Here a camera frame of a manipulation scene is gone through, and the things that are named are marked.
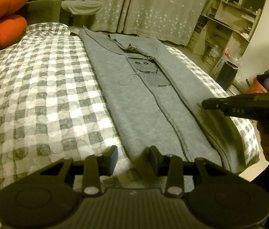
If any clear plastic bag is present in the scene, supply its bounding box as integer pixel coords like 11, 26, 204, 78
228, 52, 244, 66

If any white office chair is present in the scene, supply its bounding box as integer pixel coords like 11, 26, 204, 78
42, 0, 104, 27

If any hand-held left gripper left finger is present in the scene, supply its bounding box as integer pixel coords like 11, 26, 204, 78
39, 145, 119, 196

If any wooden shelf unit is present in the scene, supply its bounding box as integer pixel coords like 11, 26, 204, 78
187, 0, 269, 69

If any orange puffy cushion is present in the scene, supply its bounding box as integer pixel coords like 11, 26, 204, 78
0, 0, 31, 60

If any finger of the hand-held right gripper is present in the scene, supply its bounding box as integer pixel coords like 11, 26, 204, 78
201, 96, 235, 111

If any grey knit sweater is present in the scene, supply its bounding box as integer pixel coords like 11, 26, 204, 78
78, 27, 260, 174

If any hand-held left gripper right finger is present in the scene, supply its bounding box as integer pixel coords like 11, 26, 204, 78
149, 145, 228, 197

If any star patterned curtain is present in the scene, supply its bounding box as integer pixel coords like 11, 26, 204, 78
87, 0, 218, 47

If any white cardboard box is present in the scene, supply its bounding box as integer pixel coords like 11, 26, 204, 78
211, 52, 231, 78

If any grey white checkered quilt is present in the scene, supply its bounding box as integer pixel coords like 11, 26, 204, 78
0, 23, 261, 229

